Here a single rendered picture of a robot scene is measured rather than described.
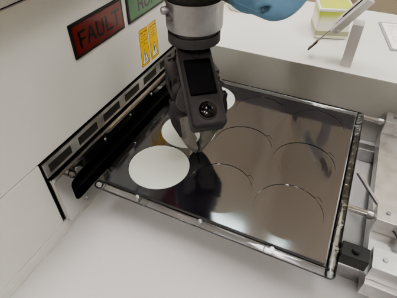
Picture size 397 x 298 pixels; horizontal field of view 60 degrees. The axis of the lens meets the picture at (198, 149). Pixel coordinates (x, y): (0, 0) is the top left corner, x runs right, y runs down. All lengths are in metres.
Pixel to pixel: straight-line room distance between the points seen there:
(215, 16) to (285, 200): 0.28
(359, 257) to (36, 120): 0.45
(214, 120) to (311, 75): 0.36
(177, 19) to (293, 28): 0.48
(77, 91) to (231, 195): 0.27
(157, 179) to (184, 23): 0.24
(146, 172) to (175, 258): 0.14
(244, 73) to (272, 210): 0.36
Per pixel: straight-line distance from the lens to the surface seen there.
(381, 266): 0.51
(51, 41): 0.48
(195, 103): 0.44
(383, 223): 0.56
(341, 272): 0.58
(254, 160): 0.59
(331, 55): 0.78
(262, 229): 0.50
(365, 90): 0.75
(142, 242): 0.58
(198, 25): 0.44
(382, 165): 0.68
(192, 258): 0.56
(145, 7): 0.64
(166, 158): 0.58
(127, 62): 0.62
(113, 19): 0.56
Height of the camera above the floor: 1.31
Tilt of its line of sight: 43 degrees down
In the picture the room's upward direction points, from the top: straight up
